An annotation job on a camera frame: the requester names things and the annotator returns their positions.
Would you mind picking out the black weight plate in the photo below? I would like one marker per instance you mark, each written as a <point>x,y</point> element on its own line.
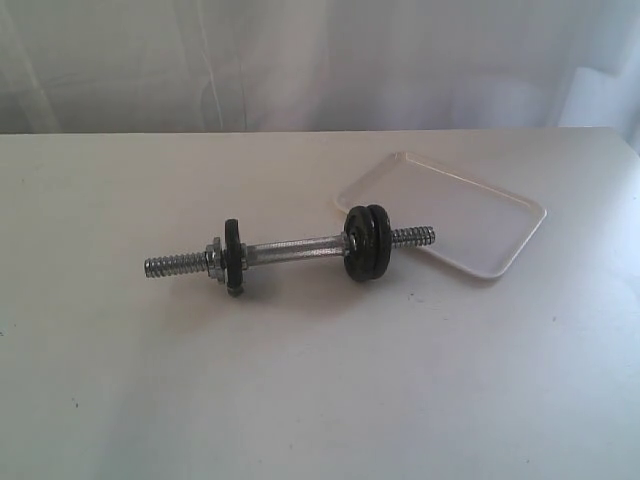
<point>383,240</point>

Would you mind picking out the chrome spinlock collar nut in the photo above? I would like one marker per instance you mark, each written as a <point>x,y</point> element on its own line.
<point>215,262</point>

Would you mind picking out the chrome threaded dumbbell bar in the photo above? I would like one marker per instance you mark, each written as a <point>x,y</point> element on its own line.
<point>282,252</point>

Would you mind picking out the white rectangular plastic tray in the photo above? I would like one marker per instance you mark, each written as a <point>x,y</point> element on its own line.
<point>479,228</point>

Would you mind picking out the white background curtain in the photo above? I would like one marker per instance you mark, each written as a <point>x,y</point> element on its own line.
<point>235,66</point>

